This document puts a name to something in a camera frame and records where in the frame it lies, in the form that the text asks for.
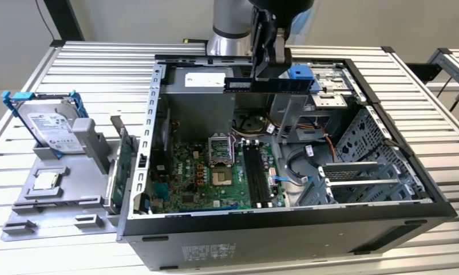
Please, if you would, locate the grey metal disk bay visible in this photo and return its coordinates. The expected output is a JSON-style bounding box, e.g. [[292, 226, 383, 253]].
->
[[316, 160, 419, 203]]

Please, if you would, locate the green motherboard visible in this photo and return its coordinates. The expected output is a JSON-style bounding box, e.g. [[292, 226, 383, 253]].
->
[[148, 134, 291, 214]]

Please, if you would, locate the round black speaker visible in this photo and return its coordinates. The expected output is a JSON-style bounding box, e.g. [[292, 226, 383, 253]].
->
[[239, 113, 271, 133]]

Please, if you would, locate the grey parts rack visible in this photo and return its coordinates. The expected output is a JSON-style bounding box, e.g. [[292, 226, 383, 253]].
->
[[0, 114, 126, 243]]

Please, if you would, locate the metal socket cover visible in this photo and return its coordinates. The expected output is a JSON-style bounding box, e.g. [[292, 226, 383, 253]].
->
[[207, 132, 236, 168]]

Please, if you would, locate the green graphics card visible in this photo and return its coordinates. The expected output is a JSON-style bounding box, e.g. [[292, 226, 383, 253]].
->
[[107, 114, 139, 215]]

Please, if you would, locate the grey power supply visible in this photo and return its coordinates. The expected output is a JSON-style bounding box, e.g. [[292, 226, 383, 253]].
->
[[163, 65, 255, 144]]

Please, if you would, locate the black PC case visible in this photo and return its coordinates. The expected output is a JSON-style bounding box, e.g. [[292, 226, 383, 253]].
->
[[116, 53, 458, 272]]

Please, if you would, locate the dark RAM stick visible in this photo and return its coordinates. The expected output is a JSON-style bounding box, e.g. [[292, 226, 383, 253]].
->
[[224, 76, 315, 94]]

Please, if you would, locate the blue plastic drive latch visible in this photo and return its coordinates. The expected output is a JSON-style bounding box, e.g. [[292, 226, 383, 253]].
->
[[288, 65, 315, 87]]

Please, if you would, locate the black metal post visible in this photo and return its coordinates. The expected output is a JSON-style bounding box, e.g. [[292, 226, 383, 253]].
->
[[47, 0, 87, 48]]

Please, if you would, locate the hard disk in blue carrier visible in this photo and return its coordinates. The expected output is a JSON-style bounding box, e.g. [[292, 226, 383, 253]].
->
[[0, 89, 89, 157]]

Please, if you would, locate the silver CPU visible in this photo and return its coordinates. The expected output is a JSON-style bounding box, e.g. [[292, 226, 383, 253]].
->
[[32, 171, 61, 190]]

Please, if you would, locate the CPU socket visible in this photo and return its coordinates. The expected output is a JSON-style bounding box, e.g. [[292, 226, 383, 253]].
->
[[212, 167, 236, 187]]

